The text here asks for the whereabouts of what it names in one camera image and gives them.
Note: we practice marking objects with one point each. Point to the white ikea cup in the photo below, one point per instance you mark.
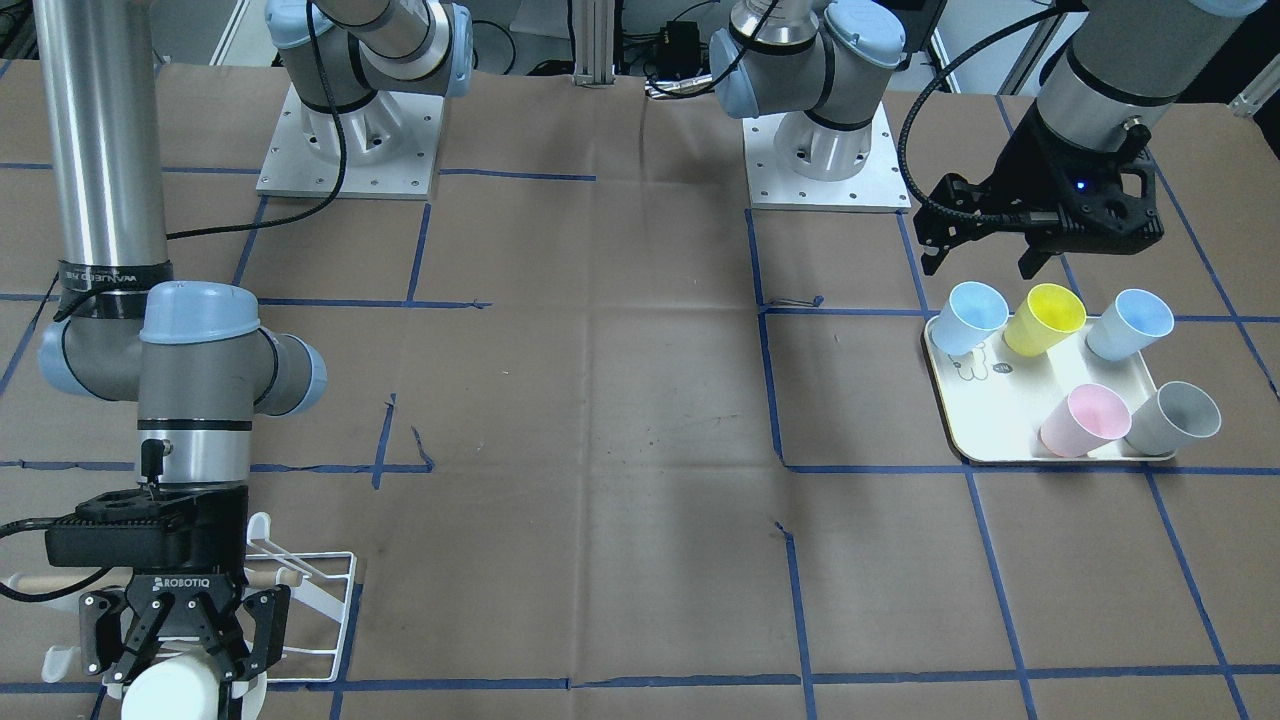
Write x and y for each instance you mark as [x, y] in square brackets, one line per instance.
[184, 687]

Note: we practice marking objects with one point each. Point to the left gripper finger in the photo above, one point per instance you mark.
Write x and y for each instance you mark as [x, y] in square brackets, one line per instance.
[931, 259]
[1033, 261]

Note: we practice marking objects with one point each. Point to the yellow cup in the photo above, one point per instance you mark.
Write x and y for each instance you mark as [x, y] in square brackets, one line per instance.
[1048, 315]

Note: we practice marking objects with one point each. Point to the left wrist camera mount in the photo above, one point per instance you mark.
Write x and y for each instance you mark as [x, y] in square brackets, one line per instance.
[1099, 202]

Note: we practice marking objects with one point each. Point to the aluminium frame post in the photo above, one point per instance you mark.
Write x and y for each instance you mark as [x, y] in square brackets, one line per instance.
[594, 32]

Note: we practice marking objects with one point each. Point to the cream bunny tray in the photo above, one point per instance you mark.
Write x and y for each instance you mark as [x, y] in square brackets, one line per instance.
[995, 401]

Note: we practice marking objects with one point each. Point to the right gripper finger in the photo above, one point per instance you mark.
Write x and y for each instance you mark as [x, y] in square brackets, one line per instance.
[239, 700]
[116, 690]

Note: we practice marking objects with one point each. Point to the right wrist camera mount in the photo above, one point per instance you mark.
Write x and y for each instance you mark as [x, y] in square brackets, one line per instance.
[169, 531]

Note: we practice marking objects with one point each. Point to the pink cup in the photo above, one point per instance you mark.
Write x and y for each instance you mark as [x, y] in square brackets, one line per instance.
[1090, 416]

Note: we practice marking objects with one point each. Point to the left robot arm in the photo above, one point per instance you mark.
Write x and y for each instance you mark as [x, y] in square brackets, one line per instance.
[1130, 60]

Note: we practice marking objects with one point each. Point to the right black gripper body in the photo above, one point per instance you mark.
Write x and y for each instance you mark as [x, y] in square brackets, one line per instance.
[186, 585]

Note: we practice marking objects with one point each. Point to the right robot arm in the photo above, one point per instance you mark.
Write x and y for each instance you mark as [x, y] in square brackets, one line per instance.
[193, 356]

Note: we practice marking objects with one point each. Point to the grey cup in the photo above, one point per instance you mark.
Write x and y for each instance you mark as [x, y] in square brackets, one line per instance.
[1175, 416]

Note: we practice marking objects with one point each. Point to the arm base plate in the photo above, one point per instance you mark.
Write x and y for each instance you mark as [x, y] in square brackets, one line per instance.
[820, 160]
[391, 148]

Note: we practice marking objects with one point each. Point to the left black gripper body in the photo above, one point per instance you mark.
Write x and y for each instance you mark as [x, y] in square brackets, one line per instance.
[1022, 172]

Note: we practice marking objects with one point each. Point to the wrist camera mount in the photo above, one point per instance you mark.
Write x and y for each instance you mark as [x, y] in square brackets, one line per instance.
[169, 531]
[1099, 202]

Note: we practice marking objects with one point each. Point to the light blue cup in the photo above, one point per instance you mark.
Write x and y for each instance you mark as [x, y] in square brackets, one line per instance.
[1135, 320]
[972, 313]

